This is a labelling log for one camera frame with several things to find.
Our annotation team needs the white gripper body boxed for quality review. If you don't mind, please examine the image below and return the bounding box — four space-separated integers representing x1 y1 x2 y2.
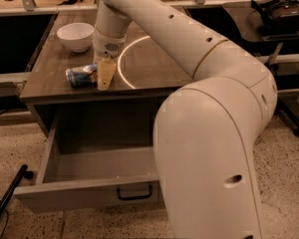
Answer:
93 27 127 62

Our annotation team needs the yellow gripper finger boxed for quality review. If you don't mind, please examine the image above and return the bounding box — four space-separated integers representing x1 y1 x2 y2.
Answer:
97 58 117 91

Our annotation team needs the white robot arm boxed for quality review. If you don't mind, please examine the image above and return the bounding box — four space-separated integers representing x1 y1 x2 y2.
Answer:
97 0 277 239

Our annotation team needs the wooden cabinet with top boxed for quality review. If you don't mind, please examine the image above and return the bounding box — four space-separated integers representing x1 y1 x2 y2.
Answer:
21 9 191 134

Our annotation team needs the open grey top drawer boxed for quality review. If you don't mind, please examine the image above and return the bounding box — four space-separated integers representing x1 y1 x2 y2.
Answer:
14 116 161 213

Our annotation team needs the white ceramic bowl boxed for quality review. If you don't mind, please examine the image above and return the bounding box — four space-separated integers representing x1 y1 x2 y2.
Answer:
57 23 94 53

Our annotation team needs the black metal floor bar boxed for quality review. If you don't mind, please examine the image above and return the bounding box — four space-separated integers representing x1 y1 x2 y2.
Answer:
0 164 33 217

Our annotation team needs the dark side table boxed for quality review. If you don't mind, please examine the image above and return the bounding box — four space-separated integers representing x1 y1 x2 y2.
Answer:
222 1 299 137

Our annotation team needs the black VR headset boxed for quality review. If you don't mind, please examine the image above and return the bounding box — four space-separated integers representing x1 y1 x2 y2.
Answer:
251 0 299 34

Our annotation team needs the black drawer handle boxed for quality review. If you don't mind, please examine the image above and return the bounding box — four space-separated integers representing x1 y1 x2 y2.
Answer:
117 185 153 201

